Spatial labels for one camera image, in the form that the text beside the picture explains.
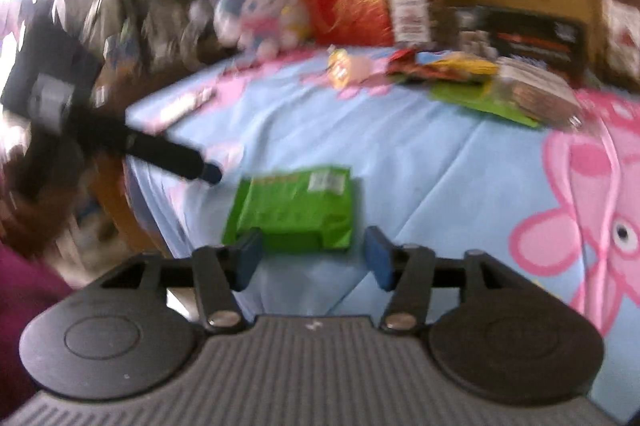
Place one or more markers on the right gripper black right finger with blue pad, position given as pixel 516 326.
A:
pixel 406 272

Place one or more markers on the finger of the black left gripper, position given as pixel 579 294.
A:
pixel 169 156

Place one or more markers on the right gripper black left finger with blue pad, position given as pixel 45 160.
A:
pixel 218 274

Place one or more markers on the green snack packet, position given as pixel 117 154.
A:
pixel 306 211

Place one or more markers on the clear wafer biscuit pack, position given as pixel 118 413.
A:
pixel 537 93

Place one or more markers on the red snack packet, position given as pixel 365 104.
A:
pixel 403 63

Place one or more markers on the pink plush doll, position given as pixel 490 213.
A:
pixel 259 27

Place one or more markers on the blue pink cartoon blanket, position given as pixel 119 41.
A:
pixel 561 208

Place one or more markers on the yellow pink snack packet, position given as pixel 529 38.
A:
pixel 347 70

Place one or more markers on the flat green packet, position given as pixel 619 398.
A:
pixel 478 99

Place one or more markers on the black wool product box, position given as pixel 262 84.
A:
pixel 558 45

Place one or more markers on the nut jar, gold lid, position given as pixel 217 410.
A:
pixel 415 23
pixel 616 43

